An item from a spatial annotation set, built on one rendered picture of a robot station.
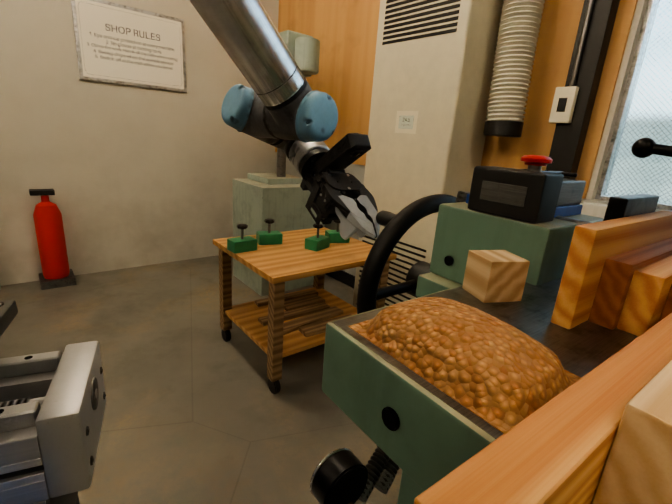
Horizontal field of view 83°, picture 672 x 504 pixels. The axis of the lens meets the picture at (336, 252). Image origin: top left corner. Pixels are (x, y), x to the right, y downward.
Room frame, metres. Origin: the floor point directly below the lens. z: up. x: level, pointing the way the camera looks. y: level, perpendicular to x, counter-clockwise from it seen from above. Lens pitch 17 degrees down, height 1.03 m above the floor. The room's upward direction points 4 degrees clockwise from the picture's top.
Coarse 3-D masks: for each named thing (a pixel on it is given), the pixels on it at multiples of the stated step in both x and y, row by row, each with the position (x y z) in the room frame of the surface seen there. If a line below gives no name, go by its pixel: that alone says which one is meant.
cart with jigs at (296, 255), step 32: (320, 224) 1.69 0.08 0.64; (224, 256) 1.68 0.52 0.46; (256, 256) 1.50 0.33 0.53; (288, 256) 1.53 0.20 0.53; (320, 256) 1.57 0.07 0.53; (352, 256) 1.60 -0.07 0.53; (224, 288) 1.68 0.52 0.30; (320, 288) 2.05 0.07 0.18; (224, 320) 1.68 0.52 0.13; (256, 320) 1.60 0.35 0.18; (288, 320) 1.62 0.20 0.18; (320, 320) 1.63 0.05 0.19; (288, 352) 1.36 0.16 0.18
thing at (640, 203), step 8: (616, 200) 0.34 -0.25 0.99; (624, 200) 0.34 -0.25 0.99; (632, 200) 0.34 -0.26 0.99; (640, 200) 0.36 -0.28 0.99; (648, 200) 0.37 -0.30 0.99; (656, 200) 0.39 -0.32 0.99; (608, 208) 0.35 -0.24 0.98; (616, 208) 0.34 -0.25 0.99; (624, 208) 0.34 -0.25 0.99; (632, 208) 0.35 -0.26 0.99; (640, 208) 0.36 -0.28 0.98; (648, 208) 0.37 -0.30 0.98; (560, 216) 0.42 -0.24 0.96; (608, 216) 0.34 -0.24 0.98; (616, 216) 0.34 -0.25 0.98; (624, 216) 0.34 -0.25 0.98
